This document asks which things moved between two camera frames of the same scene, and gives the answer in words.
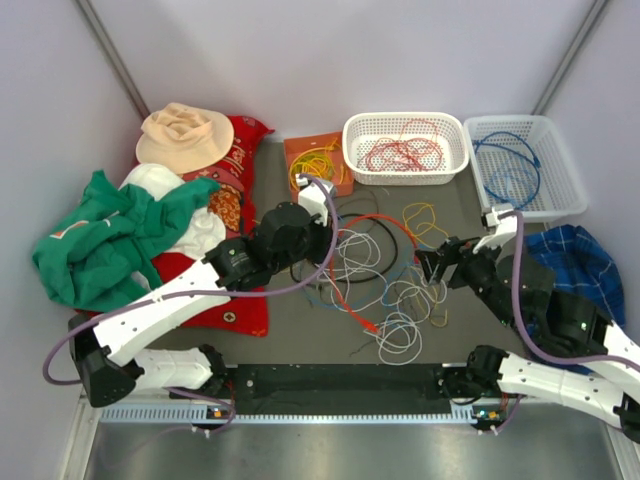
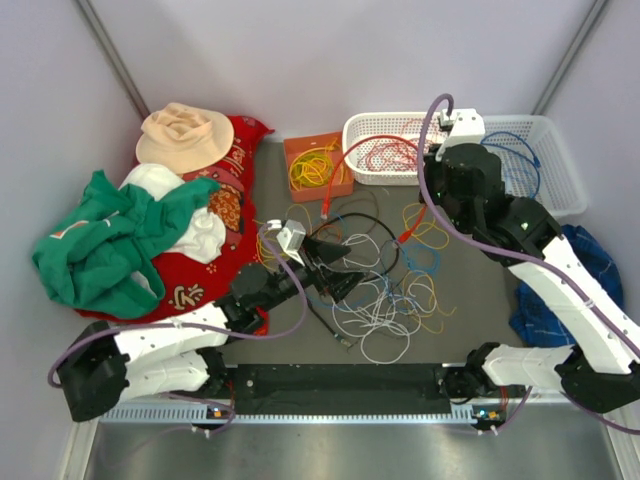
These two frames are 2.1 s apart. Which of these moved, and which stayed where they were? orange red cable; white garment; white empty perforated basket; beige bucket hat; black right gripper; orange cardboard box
Moved: orange red cable; black right gripper
Stayed: white garment; white empty perforated basket; orange cardboard box; beige bucket hat
